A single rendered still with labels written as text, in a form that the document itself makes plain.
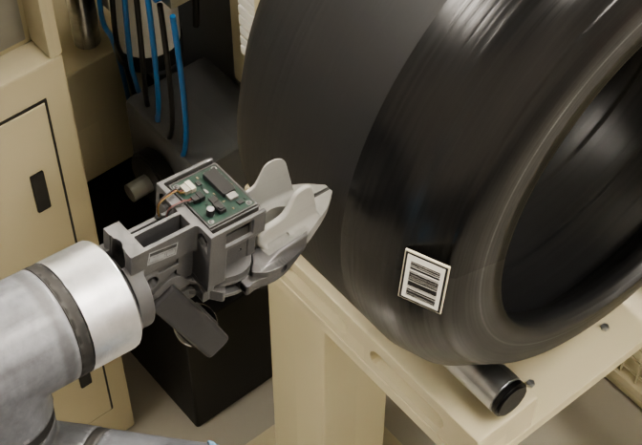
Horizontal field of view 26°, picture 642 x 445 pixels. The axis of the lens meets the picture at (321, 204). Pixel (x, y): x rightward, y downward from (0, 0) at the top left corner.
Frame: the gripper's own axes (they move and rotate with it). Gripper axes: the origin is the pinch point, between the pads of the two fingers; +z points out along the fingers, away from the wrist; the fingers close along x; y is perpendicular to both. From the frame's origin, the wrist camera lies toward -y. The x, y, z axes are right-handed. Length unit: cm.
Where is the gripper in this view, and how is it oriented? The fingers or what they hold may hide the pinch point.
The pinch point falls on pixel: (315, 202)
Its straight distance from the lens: 116.0
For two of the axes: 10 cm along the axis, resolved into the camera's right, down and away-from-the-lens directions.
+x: -6.3, -5.9, 5.0
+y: 0.9, -7.0, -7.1
